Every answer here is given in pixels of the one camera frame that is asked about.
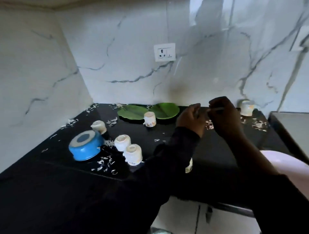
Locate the person's left hand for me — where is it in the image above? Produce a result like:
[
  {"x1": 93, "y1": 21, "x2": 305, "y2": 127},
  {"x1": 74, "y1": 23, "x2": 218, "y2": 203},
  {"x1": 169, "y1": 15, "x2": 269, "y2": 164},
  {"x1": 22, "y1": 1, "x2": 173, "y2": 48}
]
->
[{"x1": 176, "y1": 103, "x2": 208, "y2": 138}]

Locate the person's right hand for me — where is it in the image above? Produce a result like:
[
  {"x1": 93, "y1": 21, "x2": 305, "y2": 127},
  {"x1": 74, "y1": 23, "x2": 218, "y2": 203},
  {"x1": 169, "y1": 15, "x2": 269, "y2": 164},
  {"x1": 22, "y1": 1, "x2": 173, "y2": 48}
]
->
[{"x1": 209, "y1": 96, "x2": 246, "y2": 143}]

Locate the green leaf plate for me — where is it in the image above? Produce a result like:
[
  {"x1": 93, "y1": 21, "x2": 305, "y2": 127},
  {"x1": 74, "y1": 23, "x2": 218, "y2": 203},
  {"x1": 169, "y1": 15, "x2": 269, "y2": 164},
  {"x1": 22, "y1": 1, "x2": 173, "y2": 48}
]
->
[
  {"x1": 117, "y1": 104, "x2": 149, "y2": 120},
  {"x1": 148, "y1": 103, "x2": 180, "y2": 120}
]

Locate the silver dishwasher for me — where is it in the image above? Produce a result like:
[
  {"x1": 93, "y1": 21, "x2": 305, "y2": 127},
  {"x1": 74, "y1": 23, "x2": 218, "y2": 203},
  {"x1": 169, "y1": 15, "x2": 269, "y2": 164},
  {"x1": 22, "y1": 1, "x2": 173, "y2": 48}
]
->
[{"x1": 268, "y1": 111, "x2": 309, "y2": 164}]

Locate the pink bowl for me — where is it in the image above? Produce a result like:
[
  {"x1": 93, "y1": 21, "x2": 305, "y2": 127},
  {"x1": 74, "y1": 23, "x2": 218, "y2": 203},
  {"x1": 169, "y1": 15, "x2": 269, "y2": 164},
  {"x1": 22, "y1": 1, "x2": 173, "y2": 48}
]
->
[{"x1": 259, "y1": 150, "x2": 309, "y2": 201}]

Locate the blue saucepan with black handle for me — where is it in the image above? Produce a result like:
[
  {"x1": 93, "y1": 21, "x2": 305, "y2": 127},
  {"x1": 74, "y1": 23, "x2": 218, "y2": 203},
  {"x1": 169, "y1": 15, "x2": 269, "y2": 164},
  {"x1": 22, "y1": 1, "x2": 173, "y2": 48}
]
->
[{"x1": 68, "y1": 130, "x2": 107, "y2": 161}]

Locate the person's left forearm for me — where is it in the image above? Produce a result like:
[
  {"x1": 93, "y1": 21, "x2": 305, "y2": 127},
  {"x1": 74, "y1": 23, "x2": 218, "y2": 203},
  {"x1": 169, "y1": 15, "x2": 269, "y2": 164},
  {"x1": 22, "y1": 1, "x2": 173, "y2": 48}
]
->
[{"x1": 60, "y1": 126, "x2": 202, "y2": 234}]

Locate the person's right forearm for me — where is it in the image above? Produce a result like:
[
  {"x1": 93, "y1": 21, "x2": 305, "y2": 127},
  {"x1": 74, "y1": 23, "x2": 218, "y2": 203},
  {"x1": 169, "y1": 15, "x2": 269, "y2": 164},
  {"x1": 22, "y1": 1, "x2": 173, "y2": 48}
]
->
[{"x1": 227, "y1": 134, "x2": 309, "y2": 234}]

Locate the white base cabinet door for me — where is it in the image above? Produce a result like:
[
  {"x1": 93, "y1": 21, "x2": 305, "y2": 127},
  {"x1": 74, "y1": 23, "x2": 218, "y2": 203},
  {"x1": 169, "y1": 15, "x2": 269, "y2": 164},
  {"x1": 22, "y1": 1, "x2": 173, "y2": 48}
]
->
[
  {"x1": 151, "y1": 196, "x2": 201, "y2": 234},
  {"x1": 195, "y1": 203, "x2": 261, "y2": 234}
]

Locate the white plug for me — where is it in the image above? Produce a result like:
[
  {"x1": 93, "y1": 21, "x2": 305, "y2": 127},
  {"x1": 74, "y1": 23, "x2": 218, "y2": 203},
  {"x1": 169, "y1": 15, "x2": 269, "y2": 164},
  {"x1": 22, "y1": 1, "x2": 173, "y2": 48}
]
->
[{"x1": 299, "y1": 33, "x2": 309, "y2": 49}]

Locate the white wall socket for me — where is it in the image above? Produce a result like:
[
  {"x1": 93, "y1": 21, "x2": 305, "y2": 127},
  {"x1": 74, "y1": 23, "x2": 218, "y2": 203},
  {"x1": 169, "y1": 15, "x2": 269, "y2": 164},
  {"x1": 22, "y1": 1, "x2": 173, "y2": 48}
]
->
[
  {"x1": 289, "y1": 24, "x2": 309, "y2": 52},
  {"x1": 154, "y1": 43, "x2": 176, "y2": 62}
]

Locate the white power cable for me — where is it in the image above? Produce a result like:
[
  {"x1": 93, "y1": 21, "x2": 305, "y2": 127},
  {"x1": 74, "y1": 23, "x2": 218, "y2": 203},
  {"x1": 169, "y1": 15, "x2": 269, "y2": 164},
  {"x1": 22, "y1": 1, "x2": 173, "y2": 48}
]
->
[{"x1": 277, "y1": 47, "x2": 309, "y2": 112}]

